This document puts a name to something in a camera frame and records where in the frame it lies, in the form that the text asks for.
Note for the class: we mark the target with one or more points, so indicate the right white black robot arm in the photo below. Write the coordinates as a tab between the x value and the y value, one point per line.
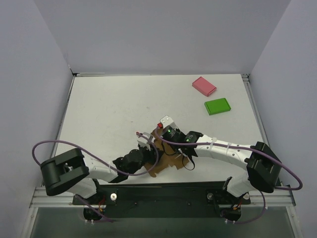
261	166

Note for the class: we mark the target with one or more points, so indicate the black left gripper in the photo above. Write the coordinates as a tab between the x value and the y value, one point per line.
148	153

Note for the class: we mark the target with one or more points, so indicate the green paper box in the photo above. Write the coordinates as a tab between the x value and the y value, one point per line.
217	106

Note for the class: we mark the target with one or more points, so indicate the aluminium table frame rail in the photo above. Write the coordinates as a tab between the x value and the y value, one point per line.
104	113

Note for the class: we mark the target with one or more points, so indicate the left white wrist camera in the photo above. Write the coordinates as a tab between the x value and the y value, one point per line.
144	140

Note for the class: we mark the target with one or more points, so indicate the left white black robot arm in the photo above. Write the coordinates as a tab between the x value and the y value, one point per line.
72	172

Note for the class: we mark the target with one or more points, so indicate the pink paper box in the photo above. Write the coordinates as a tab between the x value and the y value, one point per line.
204	86

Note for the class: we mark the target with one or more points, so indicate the brown cardboard paper box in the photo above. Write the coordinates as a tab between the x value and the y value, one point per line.
168	161

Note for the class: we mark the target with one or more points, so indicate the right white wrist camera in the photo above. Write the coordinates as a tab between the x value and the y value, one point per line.
167	121

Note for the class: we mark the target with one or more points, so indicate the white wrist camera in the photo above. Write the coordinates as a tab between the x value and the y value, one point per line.
144	140
167	121

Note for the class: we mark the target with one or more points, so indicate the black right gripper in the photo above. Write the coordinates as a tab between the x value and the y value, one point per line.
164	135

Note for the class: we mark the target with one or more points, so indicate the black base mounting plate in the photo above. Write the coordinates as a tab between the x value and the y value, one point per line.
162	200

